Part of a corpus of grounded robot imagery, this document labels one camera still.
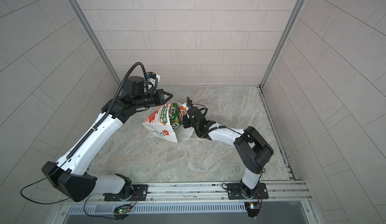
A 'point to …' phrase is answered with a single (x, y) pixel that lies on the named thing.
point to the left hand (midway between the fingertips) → (176, 94)
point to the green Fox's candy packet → (174, 117)
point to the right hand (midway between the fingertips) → (183, 117)
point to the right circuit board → (253, 209)
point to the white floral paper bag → (158, 123)
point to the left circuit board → (123, 210)
